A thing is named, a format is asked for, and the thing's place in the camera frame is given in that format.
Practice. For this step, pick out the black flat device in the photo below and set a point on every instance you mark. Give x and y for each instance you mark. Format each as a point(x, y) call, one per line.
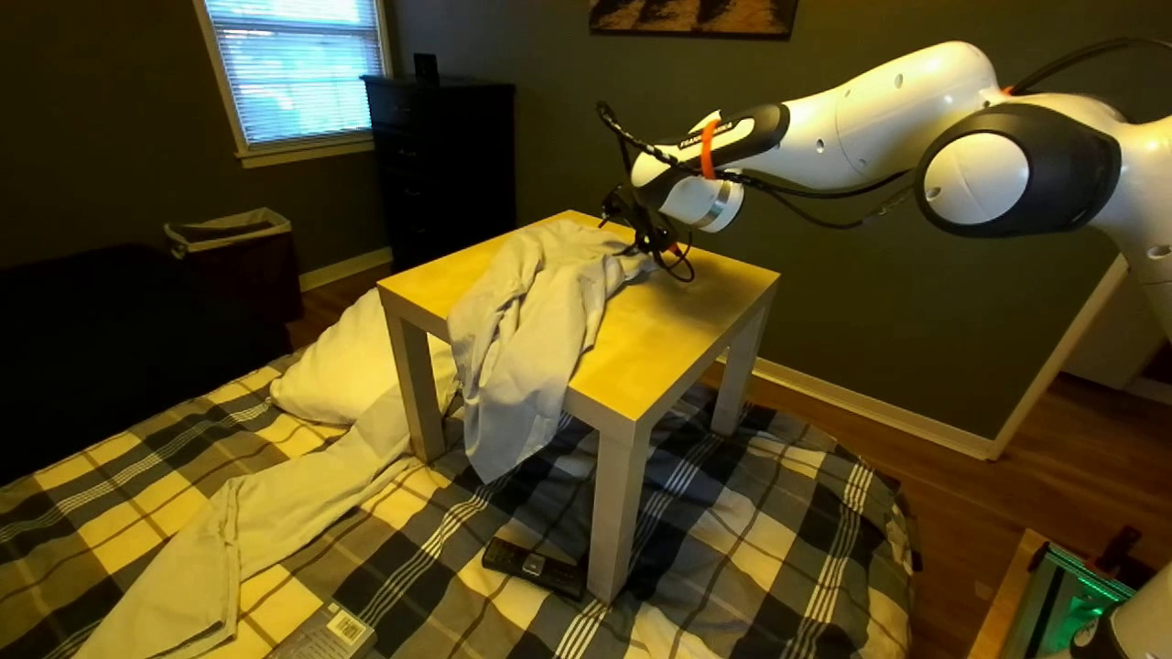
point(537, 569)

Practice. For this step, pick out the dark wooden dresser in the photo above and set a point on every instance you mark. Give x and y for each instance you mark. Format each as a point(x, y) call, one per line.
point(444, 164)

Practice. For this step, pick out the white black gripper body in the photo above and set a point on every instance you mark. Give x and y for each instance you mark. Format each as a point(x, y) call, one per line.
point(681, 192)

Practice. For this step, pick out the plaid checkered bed blanket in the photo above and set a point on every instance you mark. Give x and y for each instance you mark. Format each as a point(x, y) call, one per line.
point(761, 542)

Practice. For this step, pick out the window with white frame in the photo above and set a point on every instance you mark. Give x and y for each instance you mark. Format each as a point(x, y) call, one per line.
point(293, 73)

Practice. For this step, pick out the white pillow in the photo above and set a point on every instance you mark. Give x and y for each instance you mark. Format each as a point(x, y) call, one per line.
point(345, 376)

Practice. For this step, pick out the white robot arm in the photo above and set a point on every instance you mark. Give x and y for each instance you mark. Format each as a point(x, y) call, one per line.
point(987, 159)

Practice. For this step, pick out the light wood side table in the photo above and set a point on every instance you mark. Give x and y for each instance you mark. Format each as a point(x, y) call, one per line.
point(656, 337)

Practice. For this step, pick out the white cloth towel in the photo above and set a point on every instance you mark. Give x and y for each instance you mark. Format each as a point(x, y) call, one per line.
point(522, 334)

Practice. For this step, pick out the framed wall picture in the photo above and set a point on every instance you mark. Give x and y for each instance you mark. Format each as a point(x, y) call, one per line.
point(766, 18)

